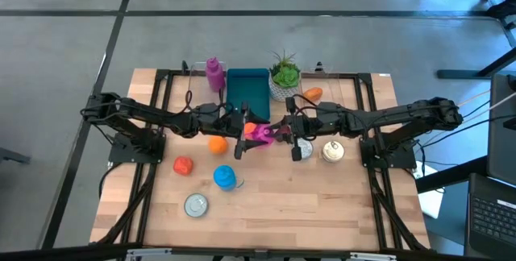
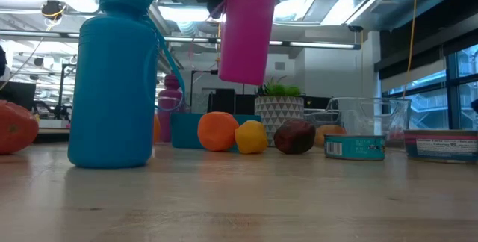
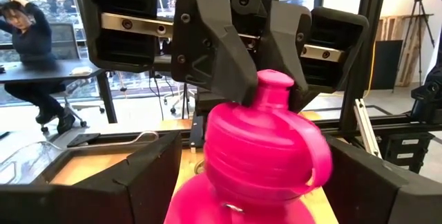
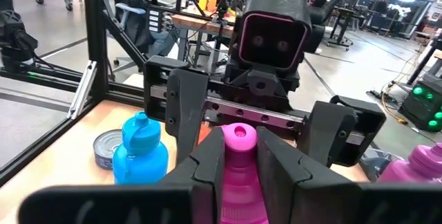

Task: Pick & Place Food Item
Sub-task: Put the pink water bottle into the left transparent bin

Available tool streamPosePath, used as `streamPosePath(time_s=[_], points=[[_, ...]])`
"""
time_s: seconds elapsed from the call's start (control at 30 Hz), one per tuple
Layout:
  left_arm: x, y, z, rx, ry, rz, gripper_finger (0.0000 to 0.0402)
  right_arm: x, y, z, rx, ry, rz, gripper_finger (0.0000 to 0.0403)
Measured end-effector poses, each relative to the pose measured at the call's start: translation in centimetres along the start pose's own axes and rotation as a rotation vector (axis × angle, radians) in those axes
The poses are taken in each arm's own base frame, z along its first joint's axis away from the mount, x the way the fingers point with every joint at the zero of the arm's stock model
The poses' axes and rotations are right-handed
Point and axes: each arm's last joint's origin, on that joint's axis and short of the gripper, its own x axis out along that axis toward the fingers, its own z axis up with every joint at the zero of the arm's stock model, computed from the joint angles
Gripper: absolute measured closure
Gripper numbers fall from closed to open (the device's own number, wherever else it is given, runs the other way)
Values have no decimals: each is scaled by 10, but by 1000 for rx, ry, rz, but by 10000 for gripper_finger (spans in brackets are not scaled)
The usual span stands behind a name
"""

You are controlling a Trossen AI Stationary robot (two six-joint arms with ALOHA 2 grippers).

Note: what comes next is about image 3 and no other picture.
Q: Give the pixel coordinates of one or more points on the black desk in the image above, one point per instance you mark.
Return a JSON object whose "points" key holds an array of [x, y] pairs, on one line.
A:
{"points": [[41, 72]]}

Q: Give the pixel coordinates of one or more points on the black panel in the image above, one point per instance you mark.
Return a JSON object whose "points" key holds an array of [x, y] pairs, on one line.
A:
{"points": [[386, 65]]}

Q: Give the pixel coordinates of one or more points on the bright pink water bottle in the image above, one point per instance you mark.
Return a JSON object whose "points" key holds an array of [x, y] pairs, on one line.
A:
{"points": [[248, 155]]}

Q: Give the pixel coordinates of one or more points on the silver aluminium bracket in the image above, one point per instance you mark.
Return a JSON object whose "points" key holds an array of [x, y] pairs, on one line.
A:
{"points": [[367, 130]]}

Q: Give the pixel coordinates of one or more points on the black tripod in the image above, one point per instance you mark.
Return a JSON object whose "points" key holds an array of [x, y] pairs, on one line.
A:
{"points": [[418, 1]]}

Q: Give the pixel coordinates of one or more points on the clear plastic bin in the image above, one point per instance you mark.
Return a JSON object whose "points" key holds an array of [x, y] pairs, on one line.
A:
{"points": [[20, 161]]}

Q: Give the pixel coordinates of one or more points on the black power supply box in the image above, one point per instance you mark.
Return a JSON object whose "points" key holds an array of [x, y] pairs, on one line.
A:
{"points": [[390, 144]]}

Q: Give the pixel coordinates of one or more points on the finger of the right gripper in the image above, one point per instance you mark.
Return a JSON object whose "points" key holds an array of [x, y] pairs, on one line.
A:
{"points": [[203, 44], [286, 37]]}

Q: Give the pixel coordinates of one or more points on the wooden pallet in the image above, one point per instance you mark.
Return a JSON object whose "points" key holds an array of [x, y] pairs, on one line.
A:
{"points": [[411, 54]]}

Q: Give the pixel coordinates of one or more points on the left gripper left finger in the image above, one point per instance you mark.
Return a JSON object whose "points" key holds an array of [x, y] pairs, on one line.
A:
{"points": [[86, 205]]}

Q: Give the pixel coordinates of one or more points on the office chair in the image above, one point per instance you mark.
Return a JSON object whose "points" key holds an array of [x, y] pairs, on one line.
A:
{"points": [[65, 40]]}

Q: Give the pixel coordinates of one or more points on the person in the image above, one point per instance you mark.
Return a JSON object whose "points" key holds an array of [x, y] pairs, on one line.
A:
{"points": [[31, 44]]}

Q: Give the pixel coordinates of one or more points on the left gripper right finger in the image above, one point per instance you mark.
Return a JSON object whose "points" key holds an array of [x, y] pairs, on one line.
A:
{"points": [[380, 200]]}

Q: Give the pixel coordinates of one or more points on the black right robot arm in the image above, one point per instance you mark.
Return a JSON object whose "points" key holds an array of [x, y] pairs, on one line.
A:
{"points": [[428, 103]]}

